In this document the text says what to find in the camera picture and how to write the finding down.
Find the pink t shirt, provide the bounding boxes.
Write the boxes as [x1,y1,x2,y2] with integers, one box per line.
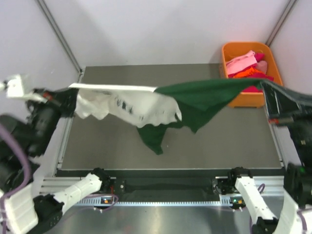
[226,50,257,77]

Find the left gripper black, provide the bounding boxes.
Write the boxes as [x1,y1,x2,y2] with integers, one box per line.
[28,84,81,154]

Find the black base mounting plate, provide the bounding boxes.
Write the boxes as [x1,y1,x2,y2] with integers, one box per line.
[105,169,229,202]

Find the orange plastic laundry basket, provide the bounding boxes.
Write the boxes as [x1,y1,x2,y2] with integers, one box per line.
[221,42,283,108]

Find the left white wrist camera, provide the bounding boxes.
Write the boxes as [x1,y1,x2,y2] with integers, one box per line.
[0,74,46,103]

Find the red t shirt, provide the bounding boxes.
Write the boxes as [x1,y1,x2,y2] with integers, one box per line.
[241,52,274,94]

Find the white and green t shirt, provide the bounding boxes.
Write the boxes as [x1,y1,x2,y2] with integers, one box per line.
[69,78,262,155]

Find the orange t shirt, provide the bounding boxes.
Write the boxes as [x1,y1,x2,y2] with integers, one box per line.
[233,67,256,78]

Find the aluminium frame rail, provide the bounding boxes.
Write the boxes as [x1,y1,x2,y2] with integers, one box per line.
[40,175,284,196]

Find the grey slotted cable duct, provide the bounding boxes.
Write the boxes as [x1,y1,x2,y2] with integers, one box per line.
[76,196,245,207]

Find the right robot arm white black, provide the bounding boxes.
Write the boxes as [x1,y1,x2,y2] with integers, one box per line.
[227,81,312,234]

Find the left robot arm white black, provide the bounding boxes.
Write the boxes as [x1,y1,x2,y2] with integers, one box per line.
[0,88,111,234]

